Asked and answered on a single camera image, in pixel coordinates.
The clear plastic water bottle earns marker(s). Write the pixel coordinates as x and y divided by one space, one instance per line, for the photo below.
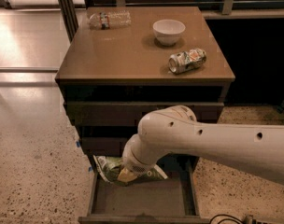
110 20

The crushed soda can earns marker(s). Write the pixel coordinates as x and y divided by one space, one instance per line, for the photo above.
185 61

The green jalapeno chip bag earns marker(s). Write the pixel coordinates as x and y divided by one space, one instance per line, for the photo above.
110 167

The middle drawer front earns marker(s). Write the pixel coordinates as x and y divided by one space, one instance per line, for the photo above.
108 146

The brown drawer cabinet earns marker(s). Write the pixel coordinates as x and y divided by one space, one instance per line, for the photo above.
129 64

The top drawer front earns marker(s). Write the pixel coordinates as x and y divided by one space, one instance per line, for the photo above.
130 113

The open bottom drawer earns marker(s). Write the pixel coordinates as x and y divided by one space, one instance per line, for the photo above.
170 201

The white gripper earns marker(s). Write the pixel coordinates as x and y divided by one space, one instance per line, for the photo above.
134 167

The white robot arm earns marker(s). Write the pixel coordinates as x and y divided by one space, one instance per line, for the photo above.
256 150

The dark pillar post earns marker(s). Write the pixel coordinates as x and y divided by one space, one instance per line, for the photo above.
70 18

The white ceramic bowl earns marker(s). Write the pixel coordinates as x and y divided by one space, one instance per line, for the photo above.
168 32

